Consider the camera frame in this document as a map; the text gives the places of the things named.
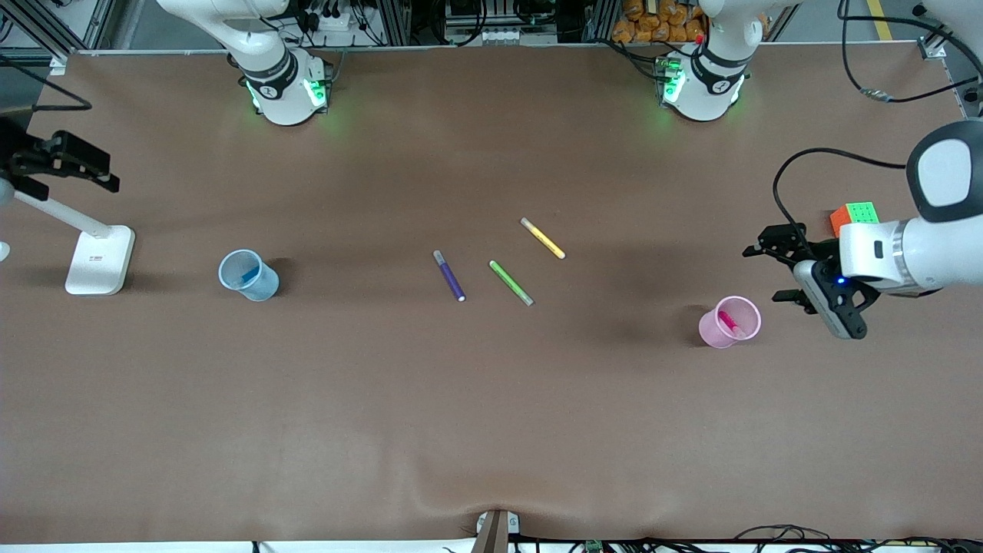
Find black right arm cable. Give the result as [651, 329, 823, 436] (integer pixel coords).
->
[0, 54, 93, 113]

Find pink mesh cup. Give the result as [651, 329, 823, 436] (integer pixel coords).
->
[698, 296, 763, 350]

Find white power strip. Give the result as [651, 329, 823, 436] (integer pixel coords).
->
[306, 6, 363, 41]

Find green marker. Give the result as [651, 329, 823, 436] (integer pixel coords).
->
[489, 260, 535, 307]

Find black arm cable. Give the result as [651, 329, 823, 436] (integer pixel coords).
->
[772, 0, 983, 256]
[0, 54, 93, 113]

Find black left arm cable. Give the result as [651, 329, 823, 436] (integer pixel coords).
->
[772, 0, 983, 256]

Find black cable bundle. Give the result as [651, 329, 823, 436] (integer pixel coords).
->
[507, 525, 983, 553]

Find yellow marker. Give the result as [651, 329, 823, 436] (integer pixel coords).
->
[520, 217, 567, 260]

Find orange snack packets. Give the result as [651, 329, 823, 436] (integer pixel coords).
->
[612, 0, 709, 44]

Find blue mesh cup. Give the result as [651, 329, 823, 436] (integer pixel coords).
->
[218, 248, 280, 302]

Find purple marker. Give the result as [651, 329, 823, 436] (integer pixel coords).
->
[433, 250, 467, 303]

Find metal table edge bracket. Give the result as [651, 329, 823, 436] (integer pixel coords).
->
[470, 509, 521, 553]

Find colourful puzzle cube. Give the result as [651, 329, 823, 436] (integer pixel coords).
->
[829, 201, 881, 239]

